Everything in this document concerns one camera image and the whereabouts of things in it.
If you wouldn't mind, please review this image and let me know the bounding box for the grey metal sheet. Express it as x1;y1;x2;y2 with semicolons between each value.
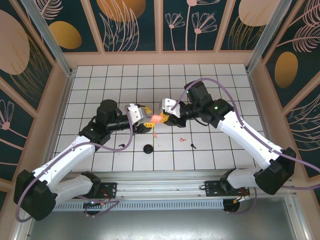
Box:
23;208;305;240

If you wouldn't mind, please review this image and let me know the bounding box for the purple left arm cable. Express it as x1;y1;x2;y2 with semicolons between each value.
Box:
15;108;137;223

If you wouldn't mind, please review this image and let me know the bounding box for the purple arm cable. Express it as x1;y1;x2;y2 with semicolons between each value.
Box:
15;108;137;223
170;77;320;216

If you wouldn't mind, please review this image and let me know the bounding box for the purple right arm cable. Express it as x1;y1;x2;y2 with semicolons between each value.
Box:
170;77;320;216

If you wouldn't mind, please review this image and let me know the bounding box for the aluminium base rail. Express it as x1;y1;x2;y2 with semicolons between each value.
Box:
71;170;298;201

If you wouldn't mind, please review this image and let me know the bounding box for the grey slotted cable duct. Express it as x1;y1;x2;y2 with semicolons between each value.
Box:
53;199;225;211

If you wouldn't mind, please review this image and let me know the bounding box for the aluminium frame post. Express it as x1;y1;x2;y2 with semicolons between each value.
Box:
245;0;298;74
19;0;76;77

